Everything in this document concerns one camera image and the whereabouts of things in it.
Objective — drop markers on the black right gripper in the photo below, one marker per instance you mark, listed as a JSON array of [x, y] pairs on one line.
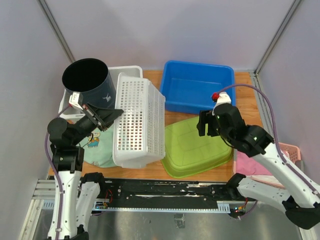
[[205, 116]]

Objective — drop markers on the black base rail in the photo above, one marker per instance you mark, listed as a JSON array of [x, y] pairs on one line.
[[160, 196]]

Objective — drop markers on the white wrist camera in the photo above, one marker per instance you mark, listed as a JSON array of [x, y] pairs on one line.
[[76, 100], [219, 99]]

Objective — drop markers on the white perforated basket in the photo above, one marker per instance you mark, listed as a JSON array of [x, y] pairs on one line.
[[139, 133]]

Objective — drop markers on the blue plastic tub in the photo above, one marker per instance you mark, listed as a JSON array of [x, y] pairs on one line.
[[188, 86]]

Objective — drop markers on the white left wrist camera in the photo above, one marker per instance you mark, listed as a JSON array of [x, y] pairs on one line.
[[76, 100]]

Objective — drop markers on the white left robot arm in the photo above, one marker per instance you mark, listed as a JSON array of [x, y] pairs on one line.
[[75, 193]]

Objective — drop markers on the green printed cloth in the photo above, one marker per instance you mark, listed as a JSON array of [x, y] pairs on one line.
[[98, 148]]

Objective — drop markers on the pink folded cloth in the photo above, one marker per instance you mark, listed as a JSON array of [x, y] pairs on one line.
[[248, 166]]

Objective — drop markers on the dark round bucket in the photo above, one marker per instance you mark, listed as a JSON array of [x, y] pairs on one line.
[[91, 77]]

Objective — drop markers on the green plastic tub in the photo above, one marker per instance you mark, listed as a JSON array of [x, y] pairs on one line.
[[188, 154]]

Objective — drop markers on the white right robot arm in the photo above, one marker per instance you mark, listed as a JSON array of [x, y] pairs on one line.
[[300, 198]]

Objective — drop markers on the white plastic bin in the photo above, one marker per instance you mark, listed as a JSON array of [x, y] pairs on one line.
[[73, 115]]

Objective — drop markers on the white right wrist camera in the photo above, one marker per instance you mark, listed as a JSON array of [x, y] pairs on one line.
[[219, 99]]

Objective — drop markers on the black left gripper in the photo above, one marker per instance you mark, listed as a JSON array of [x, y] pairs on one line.
[[104, 117]]

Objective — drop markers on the pink perforated basket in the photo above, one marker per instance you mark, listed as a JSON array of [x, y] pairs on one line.
[[291, 151]]

